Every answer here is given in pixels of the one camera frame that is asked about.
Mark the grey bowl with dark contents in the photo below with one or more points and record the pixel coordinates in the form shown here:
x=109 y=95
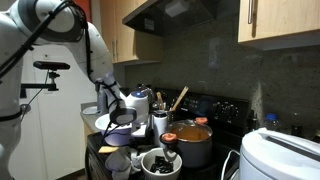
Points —
x=161 y=164

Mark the blue cap plastic bottle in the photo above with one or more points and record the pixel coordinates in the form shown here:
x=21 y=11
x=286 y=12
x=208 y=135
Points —
x=272 y=122

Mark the white thermos bottle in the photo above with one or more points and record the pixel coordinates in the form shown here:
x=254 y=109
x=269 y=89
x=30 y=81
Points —
x=159 y=126

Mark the wooden upper cabinet right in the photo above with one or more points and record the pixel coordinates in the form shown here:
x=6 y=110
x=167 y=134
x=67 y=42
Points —
x=279 y=24

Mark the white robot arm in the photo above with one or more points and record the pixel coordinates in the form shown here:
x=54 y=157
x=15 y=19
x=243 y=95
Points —
x=60 y=27

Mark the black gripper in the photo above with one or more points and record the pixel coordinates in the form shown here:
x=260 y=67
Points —
x=139 y=129

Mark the black camera on mount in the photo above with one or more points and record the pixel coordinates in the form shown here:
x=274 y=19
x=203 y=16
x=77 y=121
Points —
x=46 y=65

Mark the dark pot with orange handles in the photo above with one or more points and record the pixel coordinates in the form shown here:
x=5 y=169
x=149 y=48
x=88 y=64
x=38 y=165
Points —
x=191 y=139

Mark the white crumpled cloth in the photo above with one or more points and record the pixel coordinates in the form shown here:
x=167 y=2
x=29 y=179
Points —
x=124 y=162

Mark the small white plate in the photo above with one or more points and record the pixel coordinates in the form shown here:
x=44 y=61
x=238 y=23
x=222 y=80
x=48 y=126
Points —
x=90 y=110

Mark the wooden spatula in holder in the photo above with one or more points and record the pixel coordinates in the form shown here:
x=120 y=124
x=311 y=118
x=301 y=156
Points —
x=182 y=94

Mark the wooden cabinet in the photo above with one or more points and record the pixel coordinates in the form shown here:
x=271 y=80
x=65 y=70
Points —
x=125 y=44
x=279 y=24

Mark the white and purple bowl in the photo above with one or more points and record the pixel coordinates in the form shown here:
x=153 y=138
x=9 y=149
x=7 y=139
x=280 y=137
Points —
x=115 y=135

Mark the black stove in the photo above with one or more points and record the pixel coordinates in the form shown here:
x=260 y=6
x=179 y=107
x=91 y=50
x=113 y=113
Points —
x=227 y=117

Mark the black range hood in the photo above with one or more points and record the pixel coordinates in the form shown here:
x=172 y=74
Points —
x=164 y=17

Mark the metal utensil holder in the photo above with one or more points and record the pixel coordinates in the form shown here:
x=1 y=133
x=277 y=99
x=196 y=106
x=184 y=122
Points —
x=171 y=116

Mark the wooden upper cabinet left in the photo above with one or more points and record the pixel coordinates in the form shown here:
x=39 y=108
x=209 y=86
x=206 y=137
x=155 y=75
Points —
x=125 y=44

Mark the white rice cooker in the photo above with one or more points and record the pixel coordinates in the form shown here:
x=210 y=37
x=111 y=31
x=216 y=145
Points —
x=270 y=155

